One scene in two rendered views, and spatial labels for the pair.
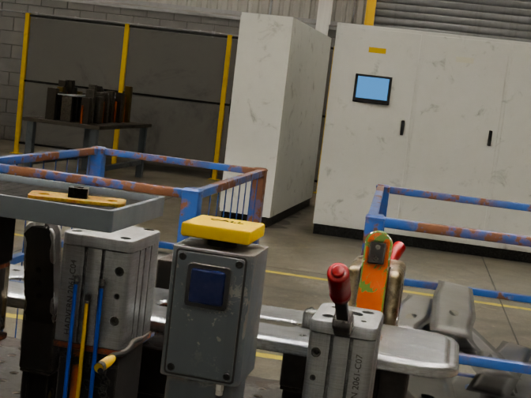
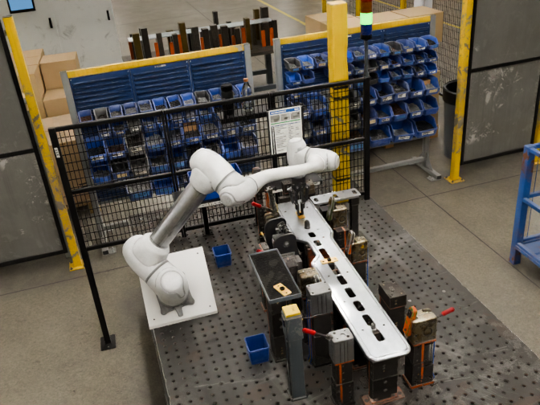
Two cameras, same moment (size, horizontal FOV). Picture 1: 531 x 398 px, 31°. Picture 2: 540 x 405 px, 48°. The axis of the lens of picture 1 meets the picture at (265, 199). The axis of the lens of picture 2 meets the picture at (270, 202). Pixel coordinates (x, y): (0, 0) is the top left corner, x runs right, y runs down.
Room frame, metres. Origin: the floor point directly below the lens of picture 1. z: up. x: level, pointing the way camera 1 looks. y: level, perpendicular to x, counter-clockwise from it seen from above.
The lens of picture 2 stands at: (-0.01, -1.70, 2.68)
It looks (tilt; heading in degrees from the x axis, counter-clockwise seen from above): 28 degrees down; 66
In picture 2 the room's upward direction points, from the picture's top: 5 degrees counter-clockwise
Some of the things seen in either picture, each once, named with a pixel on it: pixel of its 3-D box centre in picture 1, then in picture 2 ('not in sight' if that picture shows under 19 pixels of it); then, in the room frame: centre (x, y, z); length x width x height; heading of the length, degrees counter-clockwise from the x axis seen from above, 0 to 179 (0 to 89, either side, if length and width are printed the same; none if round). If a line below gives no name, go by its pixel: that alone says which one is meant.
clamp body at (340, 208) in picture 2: not in sight; (339, 234); (1.51, 0.81, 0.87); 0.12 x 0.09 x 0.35; 169
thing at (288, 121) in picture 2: not in sight; (285, 129); (1.52, 1.43, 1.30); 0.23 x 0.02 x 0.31; 169
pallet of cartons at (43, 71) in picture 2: not in sight; (51, 104); (0.54, 5.62, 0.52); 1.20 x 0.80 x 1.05; 78
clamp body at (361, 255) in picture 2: not in sight; (357, 267); (1.41, 0.47, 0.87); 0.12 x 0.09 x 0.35; 169
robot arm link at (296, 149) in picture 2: not in sight; (298, 153); (1.33, 0.89, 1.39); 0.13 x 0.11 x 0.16; 123
